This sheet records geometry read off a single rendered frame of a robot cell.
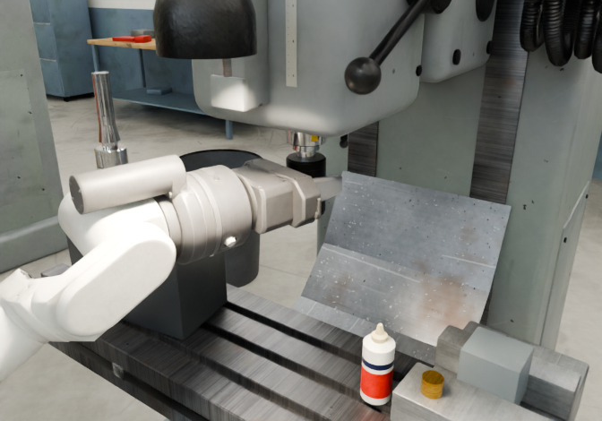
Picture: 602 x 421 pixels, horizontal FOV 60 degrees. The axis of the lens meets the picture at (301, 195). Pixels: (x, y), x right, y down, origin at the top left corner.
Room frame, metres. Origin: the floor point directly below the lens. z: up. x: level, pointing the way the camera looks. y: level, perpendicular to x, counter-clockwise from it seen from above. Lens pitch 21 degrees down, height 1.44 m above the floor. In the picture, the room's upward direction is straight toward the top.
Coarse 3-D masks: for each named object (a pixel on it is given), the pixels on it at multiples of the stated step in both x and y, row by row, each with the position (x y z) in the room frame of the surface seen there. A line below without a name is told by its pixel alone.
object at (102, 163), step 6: (96, 156) 0.76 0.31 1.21; (120, 156) 0.76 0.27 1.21; (126, 156) 0.78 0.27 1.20; (96, 162) 0.77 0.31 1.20; (102, 162) 0.75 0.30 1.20; (108, 162) 0.75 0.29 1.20; (114, 162) 0.76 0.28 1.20; (120, 162) 0.76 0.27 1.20; (126, 162) 0.77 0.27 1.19; (102, 168) 0.76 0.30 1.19
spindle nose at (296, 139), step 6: (288, 132) 0.57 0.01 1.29; (294, 132) 0.57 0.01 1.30; (288, 138) 0.57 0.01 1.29; (294, 138) 0.57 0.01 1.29; (300, 138) 0.56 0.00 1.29; (306, 138) 0.56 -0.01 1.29; (318, 138) 0.57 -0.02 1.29; (324, 138) 0.57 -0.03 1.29; (294, 144) 0.57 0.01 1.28; (300, 144) 0.56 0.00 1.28; (306, 144) 0.56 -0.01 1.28; (312, 144) 0.56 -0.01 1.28; (318, 144) 0.57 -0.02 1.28
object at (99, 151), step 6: (120, 144) 0.79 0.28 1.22; (96, 150) 0.76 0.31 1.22; (102, 150) 0.76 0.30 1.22; (108, 150) 0.76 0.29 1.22; (114, 150) 0.76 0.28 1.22; (120, 150) 0.76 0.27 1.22; (126, 150) 0.78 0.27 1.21; (102, 156) 0.75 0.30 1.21; (108, 156) 0.75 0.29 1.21; (114, 156) 0.76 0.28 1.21
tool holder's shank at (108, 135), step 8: (96, 72) 0.78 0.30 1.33; (104, 72) 0.78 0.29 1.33; (96, 80) 0.77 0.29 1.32; (104, 80) 0.77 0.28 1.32; (96, 88) 0.77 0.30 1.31; (104, 88) 0.77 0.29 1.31; (96, 96) 0.77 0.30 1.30; (104, 96) 0.77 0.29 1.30; (96, 104) 0.77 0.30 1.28; (104, 104) 0.77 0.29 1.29; (112, 104) 0.78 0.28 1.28; (104, 112) 0.77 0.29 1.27; (112, 112) 0.77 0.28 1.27; (104, 120) 0.76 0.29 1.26; (112, 120) 0.77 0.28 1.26; (104, 128) 0.76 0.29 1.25; (112, 128) 0.77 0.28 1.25; (104, 136) 0.76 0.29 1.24; (112, 136) 0.77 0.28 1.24; (104, 144) 0.77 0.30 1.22; (112, 144) 0.77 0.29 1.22
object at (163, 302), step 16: (80, 256) 0.74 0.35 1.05; (208, 256) 0.72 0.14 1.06; (224, 256) 0.76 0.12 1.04; (176, 272) 0.65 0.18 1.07; (192, 272) 0.68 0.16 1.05; (208, 272) 0.72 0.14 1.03; (224, 272) 0.75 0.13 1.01; (160, 288) 0.67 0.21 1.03; (176, 288) 0.65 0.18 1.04; (192, 288) 0.68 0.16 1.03; (208, 288) 0.71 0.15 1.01; (224, 288) 0.75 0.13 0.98; (144, 304) 0.68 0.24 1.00; (160, 304) 0.67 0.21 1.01; (176, 304) 0.65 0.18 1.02; (192, 304) 0.68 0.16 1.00; (208, 304) 0.71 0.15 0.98; (224, 304) 0.75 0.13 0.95; (128, 320) 0.70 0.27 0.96; (144, 320) 0.68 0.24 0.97; (160, 320) 0.67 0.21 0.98; (176, 320) 0.66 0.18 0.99; (192, 320) 0.67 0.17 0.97; (176, 336) 0.66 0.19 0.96
